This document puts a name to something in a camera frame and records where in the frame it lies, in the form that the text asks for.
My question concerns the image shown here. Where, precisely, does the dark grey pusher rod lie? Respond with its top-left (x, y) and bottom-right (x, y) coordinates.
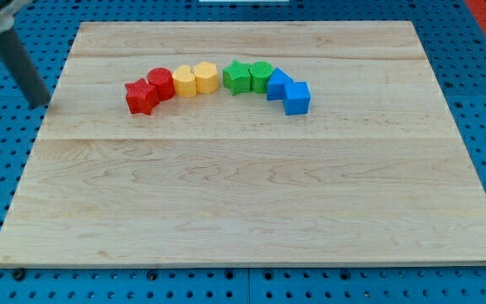
top-left (0, 28), bottom-right (51, 108)

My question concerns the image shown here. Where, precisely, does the red star block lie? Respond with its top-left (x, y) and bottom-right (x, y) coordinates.
top-left (125, 79), bottom-right (159, 116)

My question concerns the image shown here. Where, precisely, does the green star block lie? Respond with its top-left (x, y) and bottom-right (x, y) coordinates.
top-left (223, 60), bottom-right (251, 95)

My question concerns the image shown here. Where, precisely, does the red cylinder block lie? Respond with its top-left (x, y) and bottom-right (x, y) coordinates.
top-left (147, 68), bottom-right (175, 101)

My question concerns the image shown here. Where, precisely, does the yellow heart block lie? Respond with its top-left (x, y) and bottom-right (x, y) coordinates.
top-left (172, 65), bottom-right (197, 98)

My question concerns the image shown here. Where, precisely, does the yellow hexagon block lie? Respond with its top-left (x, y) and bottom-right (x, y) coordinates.
top-left (194, 62), bottom-right (219, 95)

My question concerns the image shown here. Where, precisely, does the green cylinder block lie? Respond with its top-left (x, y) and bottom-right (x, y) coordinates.
top-left (249, 61), bottom-right (273, 94)

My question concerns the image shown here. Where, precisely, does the blue triangle block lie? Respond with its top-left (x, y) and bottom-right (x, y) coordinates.
top-left (267, 68), bottom-right (294, 100)

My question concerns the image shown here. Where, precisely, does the blue cube block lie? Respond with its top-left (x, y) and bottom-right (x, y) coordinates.
top-left (283, 82), bottom-right (311, 116)

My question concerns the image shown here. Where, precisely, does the light wooden board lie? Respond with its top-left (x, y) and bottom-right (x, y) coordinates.
top-left (0, 21), bottom-right (486, 269)

